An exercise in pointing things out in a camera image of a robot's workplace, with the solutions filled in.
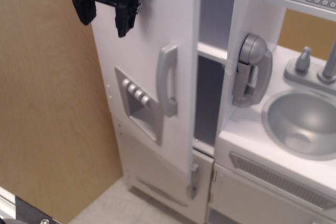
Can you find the white toy fridge door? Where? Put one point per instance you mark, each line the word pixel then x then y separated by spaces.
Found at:
pixel 160 22

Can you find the white toy fridge cabinet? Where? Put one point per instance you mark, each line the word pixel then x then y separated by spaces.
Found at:
pixel 224 26

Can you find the grey ice dispenser panel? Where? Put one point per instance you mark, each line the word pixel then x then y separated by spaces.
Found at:
pixel 143 110

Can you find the plywood board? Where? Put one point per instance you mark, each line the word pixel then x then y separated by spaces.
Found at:
pixel 58 146

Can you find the grey toy telephone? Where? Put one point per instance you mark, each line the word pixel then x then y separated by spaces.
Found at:
pixel 253 72

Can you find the white freezer door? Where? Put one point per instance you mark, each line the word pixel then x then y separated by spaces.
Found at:
pixel 143 169

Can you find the grey toy faucet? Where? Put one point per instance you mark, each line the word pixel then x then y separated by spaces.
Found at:
pixel 307 73

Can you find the grey toy sink basin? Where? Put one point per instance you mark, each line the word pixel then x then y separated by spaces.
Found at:
pixel 301 123

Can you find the white toy counter unit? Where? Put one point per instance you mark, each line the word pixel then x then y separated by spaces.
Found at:
pixel 243 198

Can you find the grey oven vent panel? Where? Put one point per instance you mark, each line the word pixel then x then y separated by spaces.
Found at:
pixel 282 182

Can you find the grey fridge door handle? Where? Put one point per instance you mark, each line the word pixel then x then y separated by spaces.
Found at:
pixel 167 60

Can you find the grey freezer door handle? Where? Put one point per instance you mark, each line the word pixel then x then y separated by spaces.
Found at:
pixel 191 189

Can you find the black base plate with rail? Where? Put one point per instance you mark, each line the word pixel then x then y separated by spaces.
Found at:
pixel 16 210

